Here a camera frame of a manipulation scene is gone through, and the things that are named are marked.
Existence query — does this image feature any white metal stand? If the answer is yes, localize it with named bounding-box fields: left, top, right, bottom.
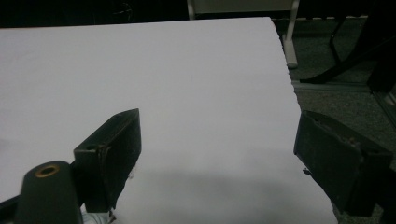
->
left=186, top=0, right=301, bottom=70

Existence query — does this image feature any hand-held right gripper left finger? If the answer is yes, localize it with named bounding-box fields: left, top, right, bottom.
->
left=73, top=107, right=143, bottom=214

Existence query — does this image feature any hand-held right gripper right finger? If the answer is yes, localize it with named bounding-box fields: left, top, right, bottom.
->
left=293, top=109, right=394, bottom=217

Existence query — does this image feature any black chair base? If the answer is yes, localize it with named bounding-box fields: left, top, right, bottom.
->
left=300, top=0, right=396, bottom=93

